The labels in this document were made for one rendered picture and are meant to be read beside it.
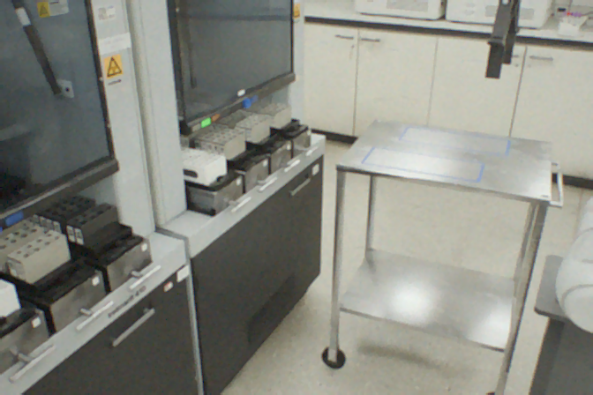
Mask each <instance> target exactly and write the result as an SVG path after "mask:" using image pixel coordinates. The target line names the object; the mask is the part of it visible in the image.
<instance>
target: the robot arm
mask: <svg viewBox="0 0 593 395"><path fill-rule="evenodd" d="M521 2H522V0H499V4H498V9H497V12H496V16H495V21H494V25H493V29H492V35H491V39H490V40H489V41H487V45H490V49H489V55H488V61H487V66H486V73H485V77H486V78H494V79H500V73H501V68H502V64H504V65H510V64H511V60H512V54H513V49H514V45H515V40H516V35H517V34H519V33H520V31H521V29H518V27H519V17H520V9H521ZM556 292H557V295H556V298H555V302H556V303H557V304H558V305H559V306H560V307H561V309H562V311H563V312H564V314H565V315H567V316H568V317H569V318H570V319H571V320H572V321H573V322H574V323H575V324H576V325H578V326H579V327H581V328H582V329H584V330H587V331H590V332H593V198H592V199H591V200H590V201H589V202H588V203H587V204H586V207H585V209H583V212H582V216H581V218H580V222H579V224H578V227H577V229H576V233H575V236H574V241H573V244H572V245H571V247H570V248H569V250H568V251H567V253H566V255H565V256H564V258H563V260H562V263H561V265H560V268H559V273H558V276H557V279H556Z"/></svg>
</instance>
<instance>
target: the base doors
mask: <svg viewBox="0 0 593 395"><path fill-rule="evenodd" d="M335 35H340V36H347V37H352V36H353V37H354V39H353V40H352V39H346V38H340V37H334V36H335ZM363 38H365V39H370V40H377V39H380V42H377V41H360V39H363ZM437 40H438V42H437ZM318 41H329V44H323V43H318ZM352 45H355V47H354V48H353V49H352V51H353V54H352V60H349V55H350V51H351V46H352ZM386 47H388V48H397V49H400V50H401V51H400V52H397V51H392V50H386ZM436 48H437V49H436ZM489 49H490V45H487V41H470V40H462V39H453V38H445V37H433V36H424V35H414V34H397V33H387V32H378V31H367V30H359V29H351V28H342V27H332V26H315V25H306V24H304V109H303V124H306V126H309V128H312V129H315V130H324V131H329V132H334V133H340V134H344V135H350V136H354V137H359V138H360V136H361V135H362V134H363V133H364V132H365V130H366V129H367V128H368V127H369V126H370V124H371V122H372V121H374V120H375V119H382V120H388V121H396V122H402V123H416V124H422V125H423V126H430V127H436V128H444V129H450V130H463V131H470V132H477V133H484V134H492V135H498V136H505V137H509V133H510V129H511V123H512V118H514V122H513V123H512V129H511V133H510V137H511V138H525V139H532V140H539V141H545V142H552V160H556V161H561V162H562V175H571V176H576V177H581V178H587V179H591V180H593V52H591V51H581V50H572V49H563V48H545V47H535V46H528V47H527V51H526V46H522V45H514V49H513V55H516V54H519V55H520V56H519V57H512V60H511V64H510V65H504V64H502V68H501V73H500V79H494V78H486V77H485V73H486V66H487V63H472V62H470V61H469V59H475V60H485V61H488V55H489ZM525 51H526V56H525ZM531 55H534V57H542V58H550V57H552V59H554V60H553V61H548V60H539V59H531V58H529V57H530V56H531ZM435 56H436V58H435ZM524 57H525V61H524ZM523 61H524V66H523ZM434 64H435V66H434ZM516 64H519V67H517V68H516V67H515V65H516ZM528 64H530V65H531V66H530V68H528V67H527V65H528ZM522 66H523V71H522ZM433 72H434V73H433ZM521 75H522V79H521ZM520 79H521V84H520ZM432 80H433V81H432ZM519 85H520V89H519ZM518 89H519V94H518ZM517 94H518V100H517ZM516 100H517V104H516ZM430 103H431V104H430ZM515 104H516V108H515ZM514 109H515V114H514ZM429 111H430V112H429ZM428 119H429V120H428ZM354 127H355V129H354Z"/></svg>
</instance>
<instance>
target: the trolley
mask: <svg viewBox="0 0 593 395"><path fill-rule="evenodd" d="M552 166H555V167H558V202H553V201H552ZM335 170H336V184H335V207H334V252H333V276H332V298H331V322H330V346H329V347H326V348H325V349H324V350H323V352H322V354H321V358H322V361H323V362H324V363H325V364H326V365H327V366H328V367H330V368H332V369H340V368H342V367H343V366H344V364H345V362H346V360H347V358H346V354H345V353H344V352H343V351H342V350H341V349H340V343H338V328H340V311H341V312H345V313H349V314H352V315H356V316H360V317H365V318H369V319H372V320H377V321H380V322H384V323H388V324H394V325H397V326H400V327H404V328H408V329H412V330H416V331H420V332H426V333H430V335H432V336H436V337H440V338H443V339H451V340H454V341H458V342H461V343H465V344H468V345H472V346H475V347H482V348H486V349H490V350H493V351H497V352H501V353H503V354H504V356H503V360H502V364H501V368H500V373H499V380H498V384H497V386H496V387H495V391H492V392H489V393H487V394H485V395H505V388H506V384H507V378H508V373H509V369H510V365H511V361H512V357H513V353H514V350H515V347H516V343H517V339H518V334H519V330H520V327H521V322H522V316H523V312H524V308H525V304H526V301H527V296H528V291H529V285H530V282H531V277H532V273H533V270H534V266H535V262H536V257H537V251H538V247H539V243H540V239H541V235H542V232H543V226H544V220H545V216H546V212H547V208H548V207H552V208H558V209H562V208H563V191H562V162H561V161H556V160H552V142H545V141H539V140H532V139H525V138H511V137H505V136H498V135H492V134H484V133H477V132H470V131H463V130H450V129H444V128H436V127H430V126H423V125H422V124H416V123H402V122H396V121H388V120H382V119H375V120H374V121H372V122H371V124H370V126H369V127H368V128H367V129H366V130H365V132H364V133H363V134H362V135H361V136H360V138H359V139H358V140H357V141H356V142H355V144H354V145H353V146H351V147H350V149H349V150H348V151H347V152H346V153H345V154H344V156H343V157H342V158H341V160H340V161H338V163H337V164H336V165H335ZM347 172H348V173H353V174H359V175H368V176H369V177H370V183H369V197H368V210H367V222H366V236H365V249H364V259H363V261H362V263H361V265H360V267H359V268H358V270H357V273H356V275H355V276H354V278H353V280H352V281H351V283H350V285H349V287H348V289H347V291H346V293H345V295H344V296H343V297H342V301H341V290H342V252H343V234H344V215H345V197H346V177H347ZM378 177H380V178H386V179H391V180H396V181H402V182H406V183H417V184H422V185H428V186H433V187H439V188H445V189H450V190H460V191H466V192H471V193H476V194H483V196H488V197H494V198H504V199H508V200H514V201H520V202H525V203H529V209H528V213H527V218H526V221H525V226H524V229H523V235H522V242H521V247H520V250H519V255H518V259H517V263H516V268H515V272H514V276H513V278H508V277H503V276H499V275H495V274H490V273H487V272H478V271H473V270H470V269H465V268H461V267H457V266H452V265H448V264H444V263H440V262H435V261H431V260H427V259H422V258H418V257H411V256H405V255H401V254H397V253H393V252H388V251H384V250H376V249H372V236H373V235H374V223H375V212H376V200H377V188H378ZM536 210H537V211H536ZM535 215H536V216H535ZM534 218H535V219H534ZM533 221H534V224H533ZM532 226H533V227H532ZM531 229H532V233H531ZM530 235H531V236H530ZM529 238H530V239H529ZM528 246H529V247H528ZM527 250H528V252H527ZM526 254H527V256H526ZM525 258H526V260H525ZM524 262H525V264H524ZM523 266H524V268H523ZM522 271H523V272H522ZM521 279H522V280H521ZM520 282H521V284H520ZM519 286H520V287H519ZM518 290H519V292H518ZM517 294H518V295H517ZM516 298H517V301H516ZM515 303H516V304H515ZM514 307H515V309H514ZM513 311H514V312H513Z"/></svg>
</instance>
